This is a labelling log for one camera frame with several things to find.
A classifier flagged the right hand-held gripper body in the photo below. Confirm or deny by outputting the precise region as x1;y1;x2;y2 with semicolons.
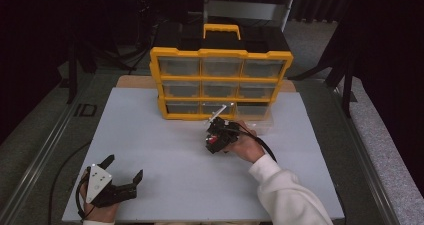
203;101;242;153

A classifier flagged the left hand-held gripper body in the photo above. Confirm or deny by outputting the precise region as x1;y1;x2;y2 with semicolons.
85;163;138;209

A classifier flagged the clear plastic drawer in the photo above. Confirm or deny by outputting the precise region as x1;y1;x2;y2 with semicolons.
233;103;275;136

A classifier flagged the yellow black organizer cabinet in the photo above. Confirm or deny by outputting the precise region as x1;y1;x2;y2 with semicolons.
149;22;295;122

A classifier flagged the person's right hand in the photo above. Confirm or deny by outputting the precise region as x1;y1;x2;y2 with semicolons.
223;119;268;165

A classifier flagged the person's left hand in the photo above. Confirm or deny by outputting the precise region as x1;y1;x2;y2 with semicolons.
79;170;120;224

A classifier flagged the white table board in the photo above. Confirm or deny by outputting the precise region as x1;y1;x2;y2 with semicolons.
61;86;346;224

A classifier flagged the grid of clear drawers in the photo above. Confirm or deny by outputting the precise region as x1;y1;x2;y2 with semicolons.
158;56;287;116

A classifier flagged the black metal stand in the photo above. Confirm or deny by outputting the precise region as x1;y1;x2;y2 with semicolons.
289;16;358;119
64;39;141;105

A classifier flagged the grey metal chair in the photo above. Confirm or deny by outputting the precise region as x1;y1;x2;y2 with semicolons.
202;0;297;33

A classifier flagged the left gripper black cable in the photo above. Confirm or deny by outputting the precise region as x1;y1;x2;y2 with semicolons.
75;165;94;220

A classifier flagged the black floor cable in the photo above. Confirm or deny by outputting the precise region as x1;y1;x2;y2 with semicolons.
47;140;92;225

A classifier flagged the aluminium rail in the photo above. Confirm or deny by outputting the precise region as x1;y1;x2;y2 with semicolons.
0;74;98;225
326;84;403;225

